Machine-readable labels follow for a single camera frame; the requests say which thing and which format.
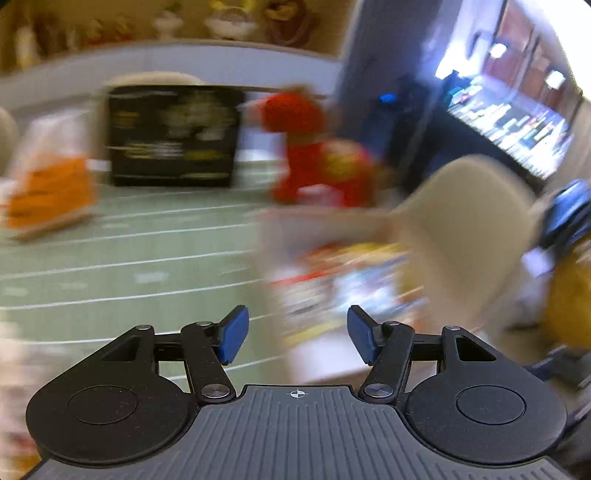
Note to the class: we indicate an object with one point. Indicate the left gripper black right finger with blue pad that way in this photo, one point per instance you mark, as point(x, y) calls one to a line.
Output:
point(387, 349)

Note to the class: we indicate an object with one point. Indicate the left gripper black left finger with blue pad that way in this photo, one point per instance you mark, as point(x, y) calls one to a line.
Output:
point(207, 349)

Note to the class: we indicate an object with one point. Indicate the green checked tablecloth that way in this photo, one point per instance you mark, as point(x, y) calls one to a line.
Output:
point(165, 257)

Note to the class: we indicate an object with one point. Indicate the pink cardboard box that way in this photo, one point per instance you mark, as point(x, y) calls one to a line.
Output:
point(316, 262)

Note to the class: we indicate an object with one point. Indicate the beige chair right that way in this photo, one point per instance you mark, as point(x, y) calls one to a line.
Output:
point(468, 227)

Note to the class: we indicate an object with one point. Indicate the red plush horse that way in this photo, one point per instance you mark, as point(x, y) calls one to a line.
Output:
point(314, 157)

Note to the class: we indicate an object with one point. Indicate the black snack bag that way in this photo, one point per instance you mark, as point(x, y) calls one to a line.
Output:
point(173, 135)

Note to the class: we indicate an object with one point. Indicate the orange tissue box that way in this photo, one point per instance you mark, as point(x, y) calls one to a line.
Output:
point(51, 184)

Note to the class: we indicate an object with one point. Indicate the black water dispenser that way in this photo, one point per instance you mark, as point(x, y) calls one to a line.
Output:
point(393, 124)

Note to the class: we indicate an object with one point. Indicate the beige chair behind bag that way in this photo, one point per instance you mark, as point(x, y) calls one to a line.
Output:
point(153, 78)

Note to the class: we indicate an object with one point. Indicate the beige chair far left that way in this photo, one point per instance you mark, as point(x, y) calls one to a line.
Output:
point(9, 138)

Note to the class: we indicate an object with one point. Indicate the lit display cabinet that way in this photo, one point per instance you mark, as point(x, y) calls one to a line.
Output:
point(510, 79)

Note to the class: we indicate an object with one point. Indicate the white rabbit figurine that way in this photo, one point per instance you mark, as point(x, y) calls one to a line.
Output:
point(232, 21)

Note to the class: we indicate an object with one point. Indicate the white vase figurine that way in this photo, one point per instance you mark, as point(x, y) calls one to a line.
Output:
point(169, 22)

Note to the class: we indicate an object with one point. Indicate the brown plush toy on shelf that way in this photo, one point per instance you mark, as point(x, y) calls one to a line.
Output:
point(289, 23)

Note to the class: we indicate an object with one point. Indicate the wooden shelf unit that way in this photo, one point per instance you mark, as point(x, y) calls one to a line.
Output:
point(253, 63)

